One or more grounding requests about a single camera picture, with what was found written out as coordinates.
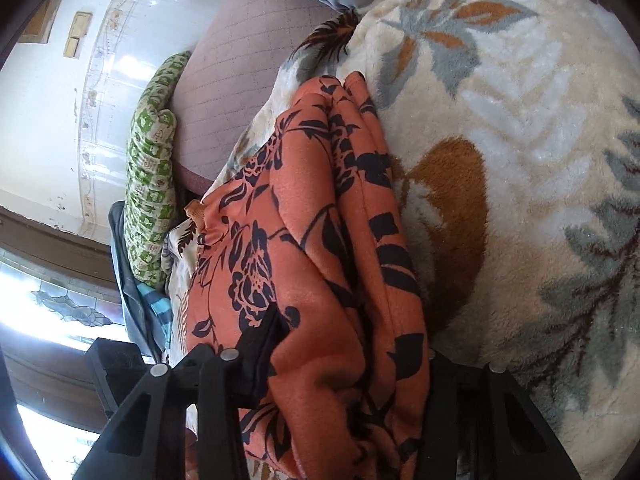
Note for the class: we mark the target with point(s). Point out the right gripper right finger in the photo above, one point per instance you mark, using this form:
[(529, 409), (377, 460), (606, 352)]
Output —
[(479, 424)]

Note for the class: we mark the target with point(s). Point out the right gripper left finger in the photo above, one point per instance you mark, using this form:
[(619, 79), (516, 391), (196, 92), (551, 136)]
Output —
[(146, 437)]

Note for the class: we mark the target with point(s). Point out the orange black floral garment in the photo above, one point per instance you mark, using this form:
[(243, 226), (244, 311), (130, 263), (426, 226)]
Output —
[(310, 225)]

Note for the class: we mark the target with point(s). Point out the blue denim cloth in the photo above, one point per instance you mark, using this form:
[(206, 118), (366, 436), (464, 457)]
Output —
[(136, 313)]

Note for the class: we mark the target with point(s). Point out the teal striped knit garment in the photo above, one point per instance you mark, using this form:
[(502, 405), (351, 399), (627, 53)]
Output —
[(158, 305)]

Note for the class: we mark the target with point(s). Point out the stained glass window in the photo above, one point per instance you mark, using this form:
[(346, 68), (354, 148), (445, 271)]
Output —
[(36, 308)]

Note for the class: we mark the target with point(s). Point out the green white checkered pillow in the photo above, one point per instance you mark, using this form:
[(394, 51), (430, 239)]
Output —
[(150, 207)]

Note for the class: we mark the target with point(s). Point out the cream leaf-pattern blanket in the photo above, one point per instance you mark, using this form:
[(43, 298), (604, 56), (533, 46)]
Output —
[(513, 127)]

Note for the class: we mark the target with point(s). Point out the pink quilted bolster pillow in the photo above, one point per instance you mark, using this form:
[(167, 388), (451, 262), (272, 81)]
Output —
[(229, 77)]

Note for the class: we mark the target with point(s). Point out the dark wooden door frame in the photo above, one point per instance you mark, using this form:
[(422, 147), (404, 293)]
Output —
[(72, 255)]

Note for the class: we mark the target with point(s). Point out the beige wall switch plate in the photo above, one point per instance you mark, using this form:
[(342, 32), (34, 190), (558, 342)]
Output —
[(78, 30)]

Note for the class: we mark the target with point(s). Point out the wooden wall panel box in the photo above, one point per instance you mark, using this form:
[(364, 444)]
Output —
[(38, 29)]

